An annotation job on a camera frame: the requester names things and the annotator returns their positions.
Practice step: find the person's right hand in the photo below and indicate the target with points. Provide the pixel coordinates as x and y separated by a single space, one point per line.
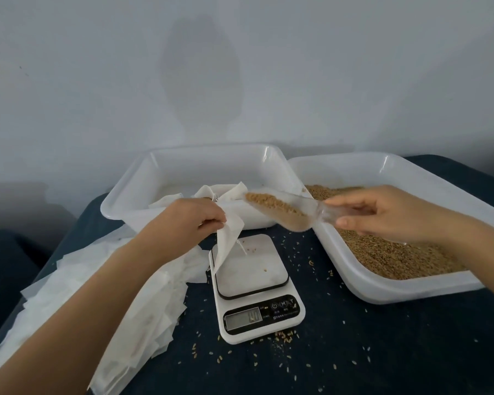
391 214

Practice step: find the person's left hand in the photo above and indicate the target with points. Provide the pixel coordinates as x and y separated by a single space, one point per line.
181 226

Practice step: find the white mesh bag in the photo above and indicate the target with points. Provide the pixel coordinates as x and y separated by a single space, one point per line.
229 230
166 199
204 191

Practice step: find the brown grain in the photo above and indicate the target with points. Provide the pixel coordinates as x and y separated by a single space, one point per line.
403 259

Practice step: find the white plastic tub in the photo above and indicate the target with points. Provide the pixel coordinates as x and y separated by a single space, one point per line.
148 177

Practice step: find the white tray of grain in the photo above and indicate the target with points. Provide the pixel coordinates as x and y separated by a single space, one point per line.
354 279

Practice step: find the clear plastic scoop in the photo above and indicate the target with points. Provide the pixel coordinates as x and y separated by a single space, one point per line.
300 211

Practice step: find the pile of white bags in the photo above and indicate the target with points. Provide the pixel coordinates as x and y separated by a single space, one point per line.
140 325

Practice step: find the person's left forearm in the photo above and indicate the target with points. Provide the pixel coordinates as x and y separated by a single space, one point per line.
66 333

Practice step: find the white digital kitchen scale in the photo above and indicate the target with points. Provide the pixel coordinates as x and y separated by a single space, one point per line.
255 267

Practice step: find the dark blue tablecloth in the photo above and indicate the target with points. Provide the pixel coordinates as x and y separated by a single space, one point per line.
379 349
4 275

